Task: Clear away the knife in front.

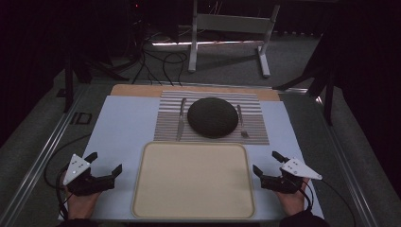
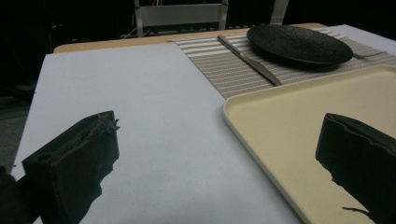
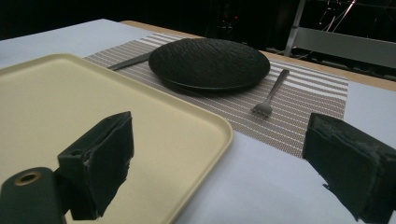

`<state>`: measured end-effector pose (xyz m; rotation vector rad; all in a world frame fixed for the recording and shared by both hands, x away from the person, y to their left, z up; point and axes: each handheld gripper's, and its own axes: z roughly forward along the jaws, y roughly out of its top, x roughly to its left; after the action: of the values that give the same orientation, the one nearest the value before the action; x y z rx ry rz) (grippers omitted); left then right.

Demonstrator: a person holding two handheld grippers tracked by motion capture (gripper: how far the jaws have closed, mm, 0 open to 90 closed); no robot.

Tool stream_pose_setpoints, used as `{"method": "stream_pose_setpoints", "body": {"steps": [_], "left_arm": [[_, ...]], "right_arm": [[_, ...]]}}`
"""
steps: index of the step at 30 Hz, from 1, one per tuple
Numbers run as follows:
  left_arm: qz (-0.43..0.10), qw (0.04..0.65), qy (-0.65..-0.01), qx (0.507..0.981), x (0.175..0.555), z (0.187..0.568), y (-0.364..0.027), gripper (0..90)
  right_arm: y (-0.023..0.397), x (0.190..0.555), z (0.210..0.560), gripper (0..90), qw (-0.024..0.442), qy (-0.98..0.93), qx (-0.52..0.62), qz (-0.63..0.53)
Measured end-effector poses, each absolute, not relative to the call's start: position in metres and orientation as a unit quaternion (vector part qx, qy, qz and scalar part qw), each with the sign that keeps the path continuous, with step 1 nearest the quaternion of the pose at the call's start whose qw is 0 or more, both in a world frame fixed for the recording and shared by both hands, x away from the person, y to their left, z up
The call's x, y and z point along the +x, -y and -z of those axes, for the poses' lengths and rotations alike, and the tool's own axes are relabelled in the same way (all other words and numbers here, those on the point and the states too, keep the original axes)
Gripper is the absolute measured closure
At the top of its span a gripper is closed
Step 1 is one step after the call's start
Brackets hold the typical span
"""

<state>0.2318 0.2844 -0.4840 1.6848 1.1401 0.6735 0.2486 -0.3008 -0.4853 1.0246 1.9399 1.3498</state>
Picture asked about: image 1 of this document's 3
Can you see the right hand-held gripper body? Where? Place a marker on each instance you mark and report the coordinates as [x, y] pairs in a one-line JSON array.
[[296, 168]]

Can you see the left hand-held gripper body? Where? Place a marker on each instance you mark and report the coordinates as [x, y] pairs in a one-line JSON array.
[[77, 168]]

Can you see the silver fork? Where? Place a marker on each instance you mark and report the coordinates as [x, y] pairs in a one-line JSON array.
[[241, 118]]

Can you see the dark round plate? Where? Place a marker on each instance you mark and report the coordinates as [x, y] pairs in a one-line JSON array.
[[212, 117]]

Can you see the silver table knife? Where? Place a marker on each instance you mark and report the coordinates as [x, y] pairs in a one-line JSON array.
[[181, 121]]

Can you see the person's right hand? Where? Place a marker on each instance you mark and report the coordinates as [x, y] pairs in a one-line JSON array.
[[293, 201]]

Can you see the person's left hand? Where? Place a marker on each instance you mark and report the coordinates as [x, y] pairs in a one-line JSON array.
[[82, 203]]

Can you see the light blue table sheet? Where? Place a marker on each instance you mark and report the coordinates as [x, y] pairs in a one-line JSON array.
[[126, 126]]

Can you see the beige tray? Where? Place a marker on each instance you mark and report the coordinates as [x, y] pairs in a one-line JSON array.
[[194, 181]]

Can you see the striped placemat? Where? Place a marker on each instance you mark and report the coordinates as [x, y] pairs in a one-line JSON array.
[[167, 126]]

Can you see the black tripod stand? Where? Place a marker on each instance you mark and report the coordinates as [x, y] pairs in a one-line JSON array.
[[68, 85], [327, 94]]

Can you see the black floor bracket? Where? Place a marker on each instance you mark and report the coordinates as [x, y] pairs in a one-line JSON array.
[[81, 118]]

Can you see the aluminium rail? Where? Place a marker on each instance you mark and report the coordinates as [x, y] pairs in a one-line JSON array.
[[350, 176], [38, 160]]

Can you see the white metal stand frame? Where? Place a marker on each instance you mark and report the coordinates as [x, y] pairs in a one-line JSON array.
[[233, 23]]

